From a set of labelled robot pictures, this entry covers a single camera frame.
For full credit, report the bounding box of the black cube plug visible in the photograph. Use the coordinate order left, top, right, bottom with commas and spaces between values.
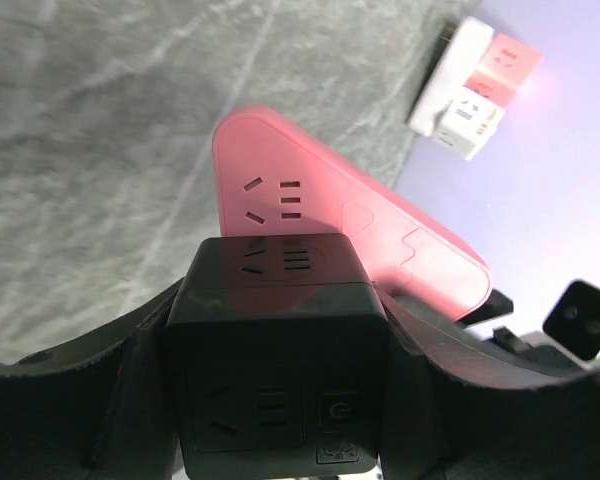
164, 233, 388, 479

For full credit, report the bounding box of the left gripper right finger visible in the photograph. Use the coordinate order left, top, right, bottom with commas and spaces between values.
379, 294, 600, 479

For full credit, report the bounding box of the white triangular power strip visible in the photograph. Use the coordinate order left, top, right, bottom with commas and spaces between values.
408, 16, 494, 137

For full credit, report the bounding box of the pink cube socket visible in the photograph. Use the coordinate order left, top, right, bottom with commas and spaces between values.
464, 33, 543, 108

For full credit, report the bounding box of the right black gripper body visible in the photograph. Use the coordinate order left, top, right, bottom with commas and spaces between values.
459, 279, 600, 380

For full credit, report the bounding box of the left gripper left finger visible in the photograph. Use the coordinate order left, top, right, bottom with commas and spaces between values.
0, 283, 180, 479

